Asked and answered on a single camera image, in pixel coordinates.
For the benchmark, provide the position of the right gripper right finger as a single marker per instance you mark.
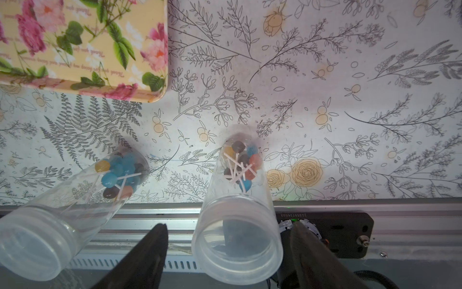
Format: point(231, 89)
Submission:
point(316, 266)

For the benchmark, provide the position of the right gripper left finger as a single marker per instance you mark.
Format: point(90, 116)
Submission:
point(142, 267)

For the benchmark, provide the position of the clear candy jar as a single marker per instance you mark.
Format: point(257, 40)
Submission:
point(40, 239)
point(237, 239)

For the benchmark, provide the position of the floral yellow tray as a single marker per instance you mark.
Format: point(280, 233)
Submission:
point(109, 49)

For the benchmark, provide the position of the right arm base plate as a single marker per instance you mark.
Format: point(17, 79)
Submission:
point(346, 234)

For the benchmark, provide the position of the aluminium front rail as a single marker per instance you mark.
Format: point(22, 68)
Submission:
point(404, 229)

